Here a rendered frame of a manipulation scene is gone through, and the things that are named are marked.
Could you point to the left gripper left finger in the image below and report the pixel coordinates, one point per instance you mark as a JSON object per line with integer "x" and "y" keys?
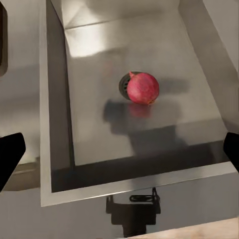
{"x": 12, "y": 148}

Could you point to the vidalia onion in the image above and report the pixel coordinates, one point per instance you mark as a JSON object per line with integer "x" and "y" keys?
{"x": 142, "y": 88}

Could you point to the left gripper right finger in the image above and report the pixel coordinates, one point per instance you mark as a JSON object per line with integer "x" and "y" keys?
{"x": 231, "y": 148}

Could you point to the drop in sink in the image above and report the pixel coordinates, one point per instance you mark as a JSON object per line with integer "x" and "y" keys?
{"x": 94, "y": 140}

